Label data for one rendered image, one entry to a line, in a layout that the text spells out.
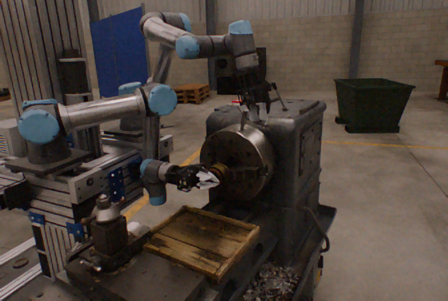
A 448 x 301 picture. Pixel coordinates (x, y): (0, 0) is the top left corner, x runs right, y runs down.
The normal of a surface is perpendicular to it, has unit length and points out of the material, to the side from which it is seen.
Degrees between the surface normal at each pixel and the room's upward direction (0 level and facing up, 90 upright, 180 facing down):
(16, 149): 90
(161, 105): 89
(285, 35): 90
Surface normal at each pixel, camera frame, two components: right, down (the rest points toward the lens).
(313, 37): -0.29, 0.28
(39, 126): 0.31, 0.27
